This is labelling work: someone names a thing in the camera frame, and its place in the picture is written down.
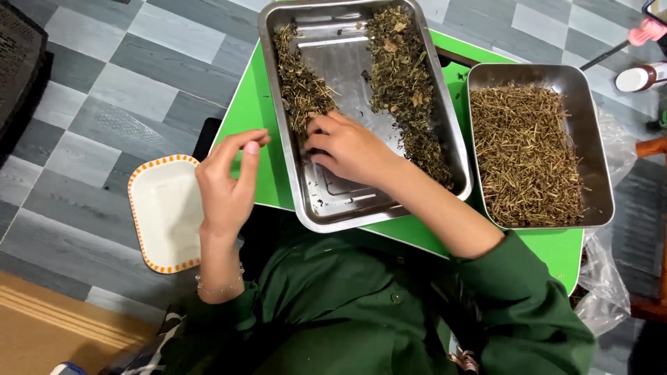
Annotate thin black rod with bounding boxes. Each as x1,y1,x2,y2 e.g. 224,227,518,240
579,40,631,72

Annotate person's left hand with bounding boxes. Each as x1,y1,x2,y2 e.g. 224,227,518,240
195,128,272,236

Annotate person's green jacket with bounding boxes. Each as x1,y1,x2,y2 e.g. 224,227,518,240
160,218,598,375

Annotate person's right hand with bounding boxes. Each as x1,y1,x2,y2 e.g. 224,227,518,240
303,110,405,189

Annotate white plate with orange rim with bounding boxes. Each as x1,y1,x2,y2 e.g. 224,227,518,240
127,154,205,275

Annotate brown bottle with white cap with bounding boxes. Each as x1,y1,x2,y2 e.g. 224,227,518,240
614,62,667,94

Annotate black plastic crate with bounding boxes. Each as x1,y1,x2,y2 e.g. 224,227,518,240
0,0,54,158

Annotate pile of dried crushed leaves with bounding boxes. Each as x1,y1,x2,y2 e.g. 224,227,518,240
364,5,455,191

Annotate clear plastic bag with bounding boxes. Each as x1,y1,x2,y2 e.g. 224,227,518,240
570,106,640,337

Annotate pile of dried herb sprigs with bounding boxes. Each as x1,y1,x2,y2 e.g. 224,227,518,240
272,23,343,139

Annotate black and white patterned cloth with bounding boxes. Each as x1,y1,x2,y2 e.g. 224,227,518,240
98,306,186,375

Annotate deep steel tray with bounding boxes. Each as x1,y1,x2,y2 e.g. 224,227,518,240
466,62,616,231

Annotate heap of dried cut stems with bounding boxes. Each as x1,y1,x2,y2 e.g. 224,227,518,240
469,83,587,228

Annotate brown cardboard sheet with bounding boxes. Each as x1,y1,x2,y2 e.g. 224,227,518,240
0,270,163,375

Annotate pink clamp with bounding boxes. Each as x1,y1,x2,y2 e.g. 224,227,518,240
627,18,667,48

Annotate black phone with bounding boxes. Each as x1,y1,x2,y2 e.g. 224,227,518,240
641,0,667,27

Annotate small green table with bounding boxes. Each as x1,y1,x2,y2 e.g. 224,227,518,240
210,28,585,297

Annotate thin beaded bracelet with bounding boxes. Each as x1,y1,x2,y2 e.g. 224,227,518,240
195,264,246,295

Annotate large steel tray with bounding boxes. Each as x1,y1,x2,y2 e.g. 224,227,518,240
257,0,474,234

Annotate blue and white object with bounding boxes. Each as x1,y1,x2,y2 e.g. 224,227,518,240
49,361,90,375

